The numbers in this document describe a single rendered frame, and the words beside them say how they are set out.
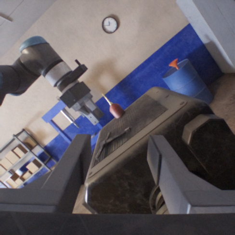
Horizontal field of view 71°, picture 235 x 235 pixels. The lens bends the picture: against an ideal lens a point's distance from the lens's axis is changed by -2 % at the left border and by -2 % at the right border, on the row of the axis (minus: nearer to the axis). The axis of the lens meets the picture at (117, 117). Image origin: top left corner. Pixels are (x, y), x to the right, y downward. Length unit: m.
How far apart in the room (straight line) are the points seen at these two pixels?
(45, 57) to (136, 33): 3.33
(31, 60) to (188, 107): 0.51
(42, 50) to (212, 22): 3.40
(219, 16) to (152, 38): 1.24
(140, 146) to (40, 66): 0.41
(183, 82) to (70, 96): 2.83
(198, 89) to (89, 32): 2.42
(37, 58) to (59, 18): 3.48
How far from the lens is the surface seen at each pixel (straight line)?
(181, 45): 4.04
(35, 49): 0.63
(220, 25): 3.83
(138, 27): 3.89
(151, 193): 0.59
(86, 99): 0.65
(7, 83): 0.57
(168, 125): 0.51
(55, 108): 3.51
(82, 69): 0.58
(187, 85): 3.29
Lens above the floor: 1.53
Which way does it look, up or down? 12 degrees down
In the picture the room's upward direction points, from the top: 41 degrees counter-clockwise
